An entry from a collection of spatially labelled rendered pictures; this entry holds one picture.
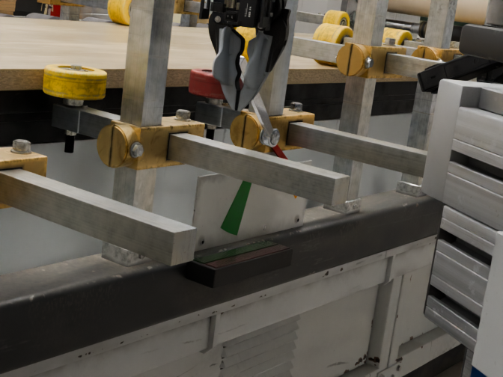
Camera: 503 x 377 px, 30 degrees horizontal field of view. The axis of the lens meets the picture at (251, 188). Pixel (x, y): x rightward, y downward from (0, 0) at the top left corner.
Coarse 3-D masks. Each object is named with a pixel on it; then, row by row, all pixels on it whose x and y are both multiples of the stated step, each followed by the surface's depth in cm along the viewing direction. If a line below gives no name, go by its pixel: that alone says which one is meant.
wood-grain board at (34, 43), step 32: (0, 32) 164; (32, 32) 172; (64, 32) 181; (96, 32) 191; (128, 32) 202; (192, 32) 229; (0, 64) 120; (32, 64) 125; (96, 64) 134; (192, 64) 152; (320, 64) 184
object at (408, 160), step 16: (208, 112) 139; (224, 112) 137; (208, 128) 140; (304, 128) 129; (320, 128) 129; (304, 144) 130; (320, 144) 128; (336, 144) 126; (352, 144) 125; (368, 144) 123; (384, 144) 122; (368, 160) 124; (384, 160) 122; (400, 160) 121; (416, 160) 120; (416, 176) 120
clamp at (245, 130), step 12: (288, 108) 137; (240, 120) 127; (252, 120) 126; (276, 120) 128; (288, 120) 130; (300, 120) 133; (312, 120) 135; (240, 132) 127; (252, 132) 126; (240, 144) 127; (252, 144) 126; (288, 144) 132
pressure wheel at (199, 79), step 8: (192, 72) 137; (200, 72) 136; (208, 72) 140; (192, 80) 137; (200, 80) 136; (208, 80) 136; (216, 80) 135; (240, 80) 138; (192, 88) 137; (200, 88) 136; (208, 88) 136; (216, 88) 136; (240, 88) 138; (208, 96) 136; (216, 96) 136; (224, 96) 136; (216, 104) 139; (208, 136) 141
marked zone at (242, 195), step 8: (248, 184) 126; (240, 192) 125; (248, 192) 127; (240, 200) 126; (232, 208) 124; (240, 208) 126; (232, 216) 125; (240, 216) 126; (224, 224) 124; (232, 224) 125; (232, 232) 126
